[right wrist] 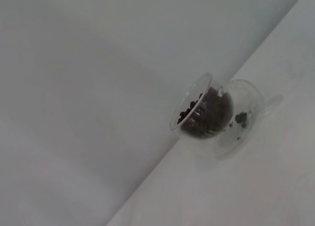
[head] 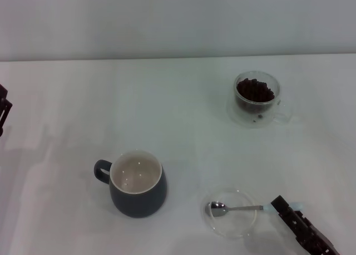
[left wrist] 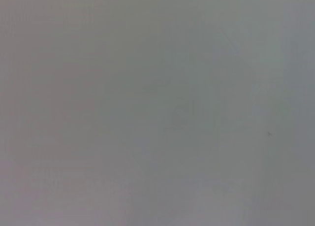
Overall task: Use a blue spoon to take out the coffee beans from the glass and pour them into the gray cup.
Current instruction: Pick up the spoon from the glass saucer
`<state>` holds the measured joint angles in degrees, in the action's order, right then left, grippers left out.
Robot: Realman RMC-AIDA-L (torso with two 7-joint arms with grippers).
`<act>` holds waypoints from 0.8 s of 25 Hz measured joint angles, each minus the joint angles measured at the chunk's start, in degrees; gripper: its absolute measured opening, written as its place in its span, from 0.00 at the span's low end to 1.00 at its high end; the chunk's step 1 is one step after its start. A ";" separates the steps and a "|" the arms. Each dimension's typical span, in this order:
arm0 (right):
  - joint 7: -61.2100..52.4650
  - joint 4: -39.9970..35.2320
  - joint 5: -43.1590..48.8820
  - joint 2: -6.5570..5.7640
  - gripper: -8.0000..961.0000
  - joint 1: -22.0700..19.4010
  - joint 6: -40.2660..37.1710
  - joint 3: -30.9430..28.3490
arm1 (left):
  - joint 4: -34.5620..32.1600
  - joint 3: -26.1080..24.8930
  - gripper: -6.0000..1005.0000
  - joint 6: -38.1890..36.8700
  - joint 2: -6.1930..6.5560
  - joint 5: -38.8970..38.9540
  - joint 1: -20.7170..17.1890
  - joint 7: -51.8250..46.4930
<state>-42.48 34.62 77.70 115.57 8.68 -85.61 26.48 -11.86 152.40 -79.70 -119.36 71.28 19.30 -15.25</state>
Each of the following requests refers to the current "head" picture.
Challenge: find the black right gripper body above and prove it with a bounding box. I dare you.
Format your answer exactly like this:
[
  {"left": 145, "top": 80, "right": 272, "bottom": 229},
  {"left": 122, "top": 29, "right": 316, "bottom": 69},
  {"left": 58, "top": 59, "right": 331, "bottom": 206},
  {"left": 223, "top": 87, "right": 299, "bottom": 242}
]
[{"left": 296, "top": 228, "right": 340, "bottom": 255}]

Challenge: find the blue-handled metal spoon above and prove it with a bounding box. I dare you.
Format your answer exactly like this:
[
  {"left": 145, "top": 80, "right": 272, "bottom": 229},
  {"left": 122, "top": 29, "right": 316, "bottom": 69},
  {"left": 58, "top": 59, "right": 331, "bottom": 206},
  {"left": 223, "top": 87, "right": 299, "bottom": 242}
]
[{"left": 205, "top": 201, "right": 303, "bottom": 218}]

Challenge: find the dark grey ceramic mug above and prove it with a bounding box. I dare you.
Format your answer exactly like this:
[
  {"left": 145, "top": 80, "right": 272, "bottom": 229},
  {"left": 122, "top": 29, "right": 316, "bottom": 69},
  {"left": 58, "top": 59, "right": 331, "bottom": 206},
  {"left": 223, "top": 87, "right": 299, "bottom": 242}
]
[{"left": 93, "top": 150, "right": 169, "bottom": 218}]

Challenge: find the coffee beans pile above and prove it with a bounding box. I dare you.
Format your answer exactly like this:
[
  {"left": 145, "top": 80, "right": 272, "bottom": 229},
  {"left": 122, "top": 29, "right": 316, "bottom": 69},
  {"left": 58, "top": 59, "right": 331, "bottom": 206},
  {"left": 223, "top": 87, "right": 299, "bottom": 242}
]
[{"left": 235, "top": 77, "right": 276, "bottom": 113}]

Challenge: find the double-walled glass cup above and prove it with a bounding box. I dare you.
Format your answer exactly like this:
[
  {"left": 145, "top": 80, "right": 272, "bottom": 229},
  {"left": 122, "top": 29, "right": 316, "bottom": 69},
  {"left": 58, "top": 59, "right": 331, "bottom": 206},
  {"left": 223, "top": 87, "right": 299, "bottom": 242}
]
[{"left": 233, "top": 70, "right": 291, "bottom": 126}]

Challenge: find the clear glass dish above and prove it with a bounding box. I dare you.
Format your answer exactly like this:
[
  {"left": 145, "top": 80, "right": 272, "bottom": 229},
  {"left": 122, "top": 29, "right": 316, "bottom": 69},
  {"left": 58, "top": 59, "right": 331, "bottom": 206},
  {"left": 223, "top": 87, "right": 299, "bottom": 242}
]
[{"left": 202, "top": 187, "right": 258, "bottom": 234}]

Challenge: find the clear glass saucer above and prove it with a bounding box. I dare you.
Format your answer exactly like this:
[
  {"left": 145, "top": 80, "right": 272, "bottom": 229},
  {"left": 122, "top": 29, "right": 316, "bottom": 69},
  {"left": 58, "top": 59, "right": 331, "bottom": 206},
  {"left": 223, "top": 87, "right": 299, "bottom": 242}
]
[{"left": 226, "top": 98, "right": 293, "bottom": 129}]

